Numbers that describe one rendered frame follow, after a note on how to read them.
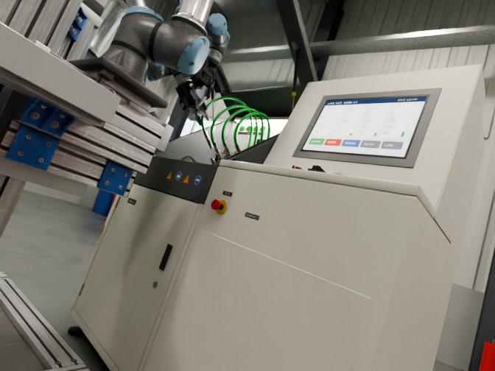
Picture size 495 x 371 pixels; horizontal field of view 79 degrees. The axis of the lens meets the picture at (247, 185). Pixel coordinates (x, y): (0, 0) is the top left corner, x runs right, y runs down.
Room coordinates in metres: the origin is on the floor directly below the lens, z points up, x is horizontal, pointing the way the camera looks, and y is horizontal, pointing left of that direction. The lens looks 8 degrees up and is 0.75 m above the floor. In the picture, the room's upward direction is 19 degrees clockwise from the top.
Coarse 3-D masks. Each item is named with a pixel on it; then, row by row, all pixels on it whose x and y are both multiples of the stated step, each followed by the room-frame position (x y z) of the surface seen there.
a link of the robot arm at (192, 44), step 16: (192, 0) 0.79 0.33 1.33; (208, 0) 0.81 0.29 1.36; (176, 16) 0.80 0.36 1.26; (192, 16) 0.80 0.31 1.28; (160, 32) 0.80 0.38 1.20; (176, 32) 0.80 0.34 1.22; (192, 32) 0.80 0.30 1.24; (160, 48) 0.81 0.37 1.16; (176, 48) 0.81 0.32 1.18; (192, 48) 0.80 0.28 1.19; (208, 48) 0.87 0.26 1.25; (176, 64) 0.84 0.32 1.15; (192, 64) 0.83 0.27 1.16
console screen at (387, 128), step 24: (336, 96) 1.23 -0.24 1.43; (360, 96) 1.15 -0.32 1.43; (384, 96) 1.08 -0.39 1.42; (408, 96) 1.02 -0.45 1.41; (432, 96) 0.96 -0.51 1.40; (312, 120) 1.25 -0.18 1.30; (336, 120) 1.17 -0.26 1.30; (360, 120) 1.10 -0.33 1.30; (384, 120) 1.04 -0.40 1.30; (408, 120) 0.98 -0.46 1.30; (312, 144) 1.18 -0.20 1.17; (336, 144) 1.11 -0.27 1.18; (360, 144) 1.05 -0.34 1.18; (384, 144) 0.99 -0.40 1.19; (408, 144) 0.94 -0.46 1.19
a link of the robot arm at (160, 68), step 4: (128, 0) 1.16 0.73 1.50; (132, 0) 1.16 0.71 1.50; (136, 0) 1.16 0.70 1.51; (140, 0) 1.16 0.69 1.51; (128, 4) 1.17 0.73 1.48; (132, 4) 1.16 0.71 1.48; (136, 4) 1.16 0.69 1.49; (140, 4) 1.16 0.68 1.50; (144, 4) 1.18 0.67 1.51; (152, 64) 1.21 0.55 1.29; (156, 64) 1.21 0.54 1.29; (160, 64) 1.21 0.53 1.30; (152, 68) 1.26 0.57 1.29; (156, 68) 1.25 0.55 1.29; (160, 68) 1.26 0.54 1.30
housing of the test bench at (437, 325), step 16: (480, 128) 1.11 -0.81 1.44; (480, 144) 1.18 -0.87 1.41; (480, 160) 1.25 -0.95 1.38; (464, 192) 1.09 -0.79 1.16; (464, 208) 1.15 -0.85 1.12; (464, 224) 1.22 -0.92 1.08; (448, 256) 1.08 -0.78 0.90; (448, 272) 1.14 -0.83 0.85; (448, 288) 1.20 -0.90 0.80; (432, 320) 1.08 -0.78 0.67; (432, 336) 1.13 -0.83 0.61; (432, 352) 1.19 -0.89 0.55; (432, 368) 1.26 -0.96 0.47
